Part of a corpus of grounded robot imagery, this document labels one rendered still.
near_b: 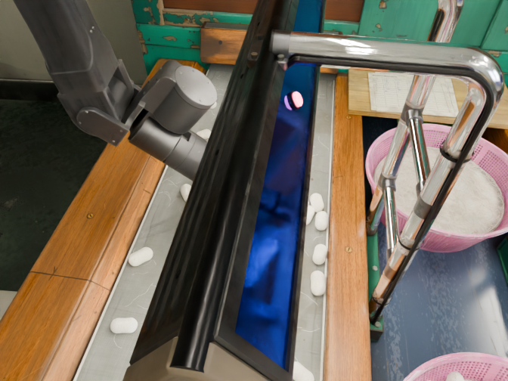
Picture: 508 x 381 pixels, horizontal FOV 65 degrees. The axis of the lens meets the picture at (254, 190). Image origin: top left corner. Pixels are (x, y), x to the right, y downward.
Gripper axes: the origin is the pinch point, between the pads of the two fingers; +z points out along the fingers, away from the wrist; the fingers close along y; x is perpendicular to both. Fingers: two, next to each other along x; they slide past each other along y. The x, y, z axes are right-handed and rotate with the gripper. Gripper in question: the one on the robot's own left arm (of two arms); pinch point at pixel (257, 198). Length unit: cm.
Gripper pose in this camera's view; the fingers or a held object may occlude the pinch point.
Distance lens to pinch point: 58.5
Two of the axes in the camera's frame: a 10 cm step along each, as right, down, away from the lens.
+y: 1.4, -7.4, 6.5
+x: -6.2, 4.5, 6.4
